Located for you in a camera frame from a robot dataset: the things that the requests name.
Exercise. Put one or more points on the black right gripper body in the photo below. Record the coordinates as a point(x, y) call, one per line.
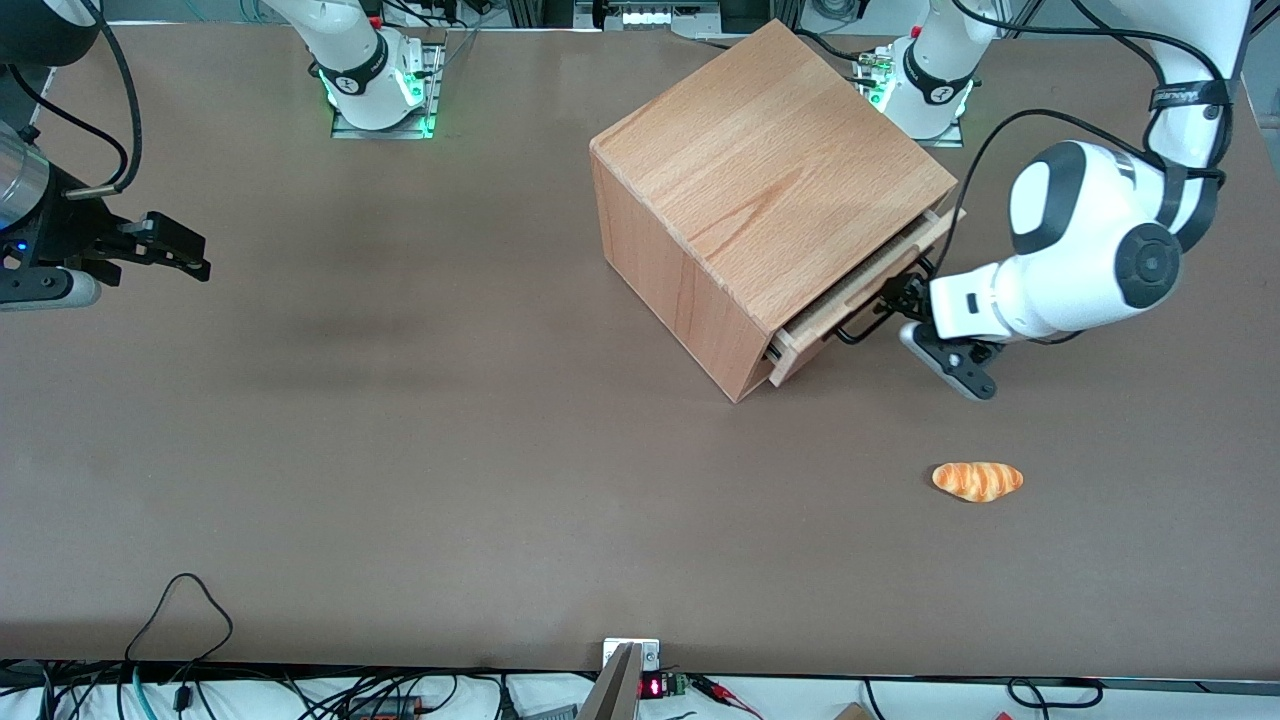
point(72, 228)

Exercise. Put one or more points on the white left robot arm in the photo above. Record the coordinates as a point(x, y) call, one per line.
point(1090, 240)

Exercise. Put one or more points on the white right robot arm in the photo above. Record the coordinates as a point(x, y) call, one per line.
point(345, 50)

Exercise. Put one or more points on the wooden drawer cabinet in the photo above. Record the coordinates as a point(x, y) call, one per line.
point(740, 160)

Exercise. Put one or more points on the orange toy croissant bread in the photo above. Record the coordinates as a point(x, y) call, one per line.
point(978, 481)

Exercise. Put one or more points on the black device with lights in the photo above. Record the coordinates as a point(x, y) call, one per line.
point(660, 14)

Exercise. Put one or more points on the red digit display module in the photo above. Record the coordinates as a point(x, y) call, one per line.
point(655, 686)

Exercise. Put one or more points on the orange black connector box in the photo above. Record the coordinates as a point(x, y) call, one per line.
point(385, 706)

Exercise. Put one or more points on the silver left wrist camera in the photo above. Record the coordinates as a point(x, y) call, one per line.
point(950, 365)

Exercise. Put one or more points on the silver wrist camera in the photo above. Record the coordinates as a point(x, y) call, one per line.
point(40, 290)
point(950, 365)

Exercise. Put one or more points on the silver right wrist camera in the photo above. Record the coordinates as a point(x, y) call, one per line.
point(40, 290)

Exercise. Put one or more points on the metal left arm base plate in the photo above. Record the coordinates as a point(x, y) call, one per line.
point(950, 132)

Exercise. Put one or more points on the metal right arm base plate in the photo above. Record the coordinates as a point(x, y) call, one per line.
point(432, 90)

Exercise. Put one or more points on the grey metal camera mount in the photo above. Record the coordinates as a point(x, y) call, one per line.
point(618, 680)

